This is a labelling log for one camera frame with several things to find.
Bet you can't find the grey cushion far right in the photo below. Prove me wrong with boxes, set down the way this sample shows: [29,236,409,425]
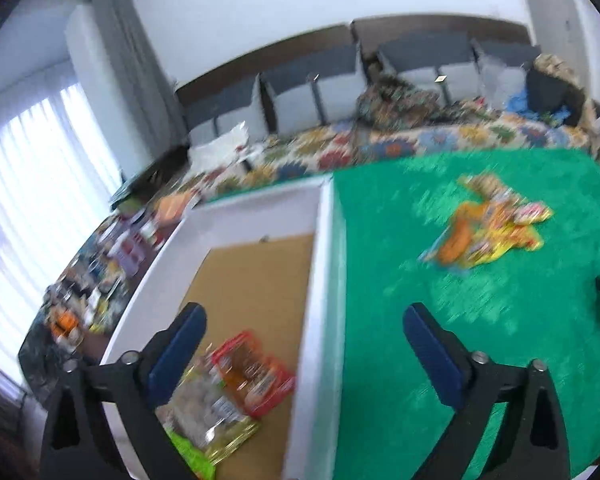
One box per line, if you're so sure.
[471,39,541,110]

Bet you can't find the white storage box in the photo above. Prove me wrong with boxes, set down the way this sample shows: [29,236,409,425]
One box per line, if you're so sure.
[102,177,347,479]

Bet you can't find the dark floral fabric bundle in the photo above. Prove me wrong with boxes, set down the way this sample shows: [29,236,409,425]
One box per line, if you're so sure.
[356,75,484,132]

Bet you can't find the black bag with clothes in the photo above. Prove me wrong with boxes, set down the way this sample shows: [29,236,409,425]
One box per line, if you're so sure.
[526,53,600,164]

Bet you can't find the yellow chicken feet packet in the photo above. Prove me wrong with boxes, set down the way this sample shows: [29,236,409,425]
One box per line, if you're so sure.
[459,200,554,269]

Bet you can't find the cluttered side table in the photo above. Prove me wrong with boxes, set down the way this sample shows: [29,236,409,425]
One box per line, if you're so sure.
[17,144,199,406]

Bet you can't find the green snack packet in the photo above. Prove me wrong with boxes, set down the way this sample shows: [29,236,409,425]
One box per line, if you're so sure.
[166,429,215,480]

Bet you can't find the white plastic bag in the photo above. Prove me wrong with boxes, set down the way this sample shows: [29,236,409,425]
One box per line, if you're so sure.
[187,122,264,177]

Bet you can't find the gold clear snack bag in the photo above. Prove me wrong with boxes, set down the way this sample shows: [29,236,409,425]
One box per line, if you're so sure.
[163,358,260,466]

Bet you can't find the red snack packet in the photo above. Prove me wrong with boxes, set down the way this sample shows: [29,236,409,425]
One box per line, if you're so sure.
[210,330,296,418]

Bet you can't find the grey cushion far left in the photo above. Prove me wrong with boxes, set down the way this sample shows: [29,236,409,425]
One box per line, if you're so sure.
[184,75,268,146]

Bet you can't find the brown sofa backrest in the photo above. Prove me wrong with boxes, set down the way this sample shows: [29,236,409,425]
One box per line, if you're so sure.
[175,14,533,106]

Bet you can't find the grey cushion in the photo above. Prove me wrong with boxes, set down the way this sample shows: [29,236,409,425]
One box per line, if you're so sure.
[262,44,367,139]
[377,32,480,104]
[184,75,268,146]
[471,39,541,110]

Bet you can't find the grey curtain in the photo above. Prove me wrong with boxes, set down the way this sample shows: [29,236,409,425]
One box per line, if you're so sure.
[92,0,187,157]

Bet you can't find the orange nut snack packet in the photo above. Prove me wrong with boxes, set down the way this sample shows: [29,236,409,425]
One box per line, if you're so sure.
[418,202,486,266]

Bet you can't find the yellow peanut snack bag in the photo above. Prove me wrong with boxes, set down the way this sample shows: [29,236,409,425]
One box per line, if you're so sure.
[458,172,518,202]

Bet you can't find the blue cloth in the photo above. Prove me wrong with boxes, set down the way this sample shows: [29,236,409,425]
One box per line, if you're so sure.
[505,90,571,126]

